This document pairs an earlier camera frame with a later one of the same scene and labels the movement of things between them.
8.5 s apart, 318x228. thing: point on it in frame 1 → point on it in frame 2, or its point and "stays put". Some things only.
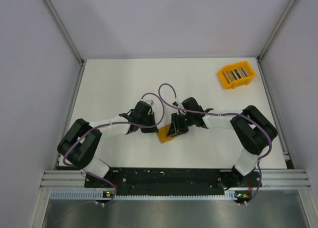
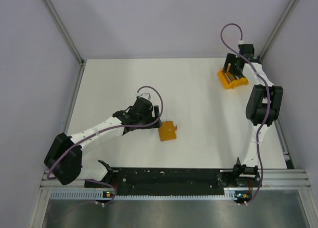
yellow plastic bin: [250, 71] stays put
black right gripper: [176, 128] → [230, 59]
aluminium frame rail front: [270, 179] stays put
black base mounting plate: [169, 180] stays put
